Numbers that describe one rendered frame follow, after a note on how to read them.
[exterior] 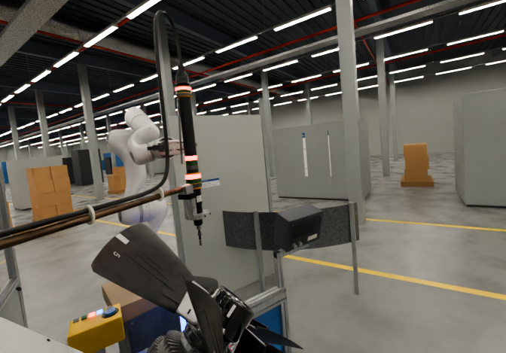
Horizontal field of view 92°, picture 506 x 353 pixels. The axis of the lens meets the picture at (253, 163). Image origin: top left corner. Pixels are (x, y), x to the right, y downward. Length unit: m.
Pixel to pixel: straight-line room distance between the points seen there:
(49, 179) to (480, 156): 10.24
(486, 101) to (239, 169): 5.04
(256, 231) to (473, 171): 4.92
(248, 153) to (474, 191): 4.89
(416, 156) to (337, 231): 6.06
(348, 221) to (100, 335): 2.24
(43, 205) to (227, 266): 6.63
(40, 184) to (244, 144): 6.79
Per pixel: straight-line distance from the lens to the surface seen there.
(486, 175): 6.53
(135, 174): 1.37
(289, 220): 1.32
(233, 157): 2.79
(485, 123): 6.45
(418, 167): 8.53
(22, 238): 0.47
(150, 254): 0.73
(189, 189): 0.68
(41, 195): 8.77
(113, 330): 1.16
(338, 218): 2.68
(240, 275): 3.13
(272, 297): 1.46
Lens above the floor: 1.64
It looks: 4 degrees down
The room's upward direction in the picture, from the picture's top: 5 degrees counter-clockwise
